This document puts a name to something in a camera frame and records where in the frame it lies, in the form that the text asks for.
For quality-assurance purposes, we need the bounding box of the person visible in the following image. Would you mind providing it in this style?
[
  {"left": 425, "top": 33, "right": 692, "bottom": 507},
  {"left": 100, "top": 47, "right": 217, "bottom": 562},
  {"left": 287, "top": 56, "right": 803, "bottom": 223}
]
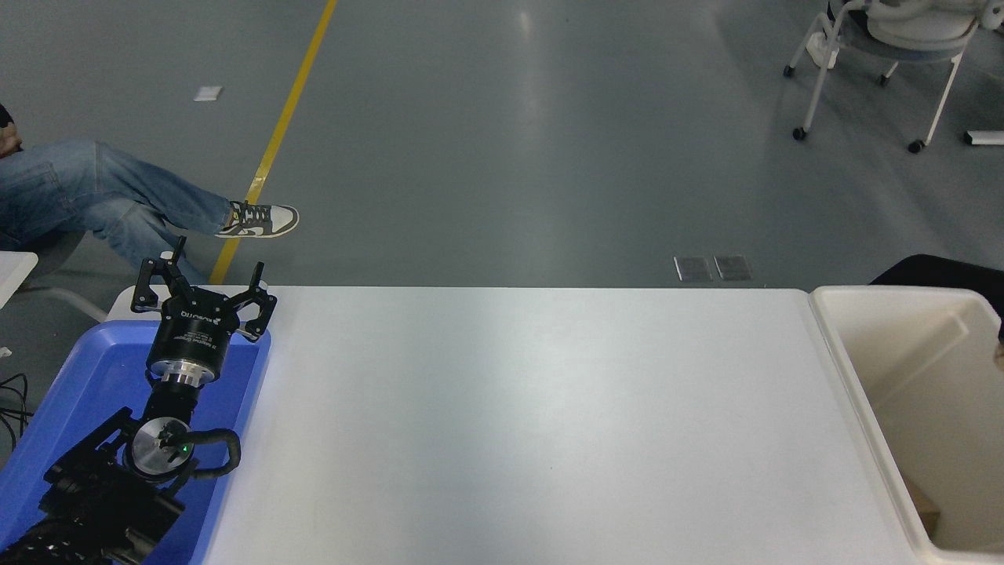
[{"left": 0, "top": 104, "right": 301, "bottom": 272}]

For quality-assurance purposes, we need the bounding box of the black rounded object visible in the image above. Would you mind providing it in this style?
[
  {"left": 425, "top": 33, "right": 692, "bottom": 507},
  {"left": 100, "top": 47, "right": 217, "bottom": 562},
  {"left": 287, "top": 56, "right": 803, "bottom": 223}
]
[{"left": 870, "top": 253, "right": 1004, "bottom": 321}]

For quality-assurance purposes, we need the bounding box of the person's white shoe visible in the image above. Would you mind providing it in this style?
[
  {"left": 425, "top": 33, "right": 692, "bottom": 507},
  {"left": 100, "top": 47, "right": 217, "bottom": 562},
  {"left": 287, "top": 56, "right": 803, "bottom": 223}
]
[{"left": 806, "top": 28, "right": 842, "bottom": 71}]

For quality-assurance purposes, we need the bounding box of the white side table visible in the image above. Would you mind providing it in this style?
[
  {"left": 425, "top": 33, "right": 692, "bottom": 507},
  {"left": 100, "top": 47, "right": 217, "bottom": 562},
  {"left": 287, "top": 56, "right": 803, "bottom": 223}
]
[{"left": 0, "top": 250, "right": 111, "bottom": 323}]

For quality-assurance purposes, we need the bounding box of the black cable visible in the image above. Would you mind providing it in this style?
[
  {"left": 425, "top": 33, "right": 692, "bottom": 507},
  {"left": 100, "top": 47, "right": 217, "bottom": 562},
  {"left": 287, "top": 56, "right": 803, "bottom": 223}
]
[{"left": 0, "top": 371, "right": 35, "bottom": 452}]

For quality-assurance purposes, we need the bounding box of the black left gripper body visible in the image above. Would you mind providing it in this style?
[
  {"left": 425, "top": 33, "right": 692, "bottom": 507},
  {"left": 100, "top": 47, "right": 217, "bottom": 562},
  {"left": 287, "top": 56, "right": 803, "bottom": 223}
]
[{"left": 147, "top": 284, "right": 241, "bottom": 367}]

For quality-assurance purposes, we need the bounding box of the large pale plastic bin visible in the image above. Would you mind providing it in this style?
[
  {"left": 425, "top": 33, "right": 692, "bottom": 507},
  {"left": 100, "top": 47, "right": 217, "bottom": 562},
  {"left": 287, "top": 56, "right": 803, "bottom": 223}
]
[{"left": 809, "top": 285, "right": 1004, "bottom": 565}]

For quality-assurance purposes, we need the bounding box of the white wheeled chair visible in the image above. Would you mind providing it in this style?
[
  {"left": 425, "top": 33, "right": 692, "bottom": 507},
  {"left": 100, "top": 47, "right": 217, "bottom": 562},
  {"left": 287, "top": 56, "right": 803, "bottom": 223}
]
[{"left": 782, "top": 0, "right": 1004, "bottom": 155}]

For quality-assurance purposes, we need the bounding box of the blue plastic tray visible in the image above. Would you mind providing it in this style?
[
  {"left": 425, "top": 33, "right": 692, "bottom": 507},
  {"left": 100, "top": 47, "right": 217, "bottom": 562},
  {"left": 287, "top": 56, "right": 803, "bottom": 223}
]
[{"left": 0, "top": 318, "right": 273, "bottom": 565}]

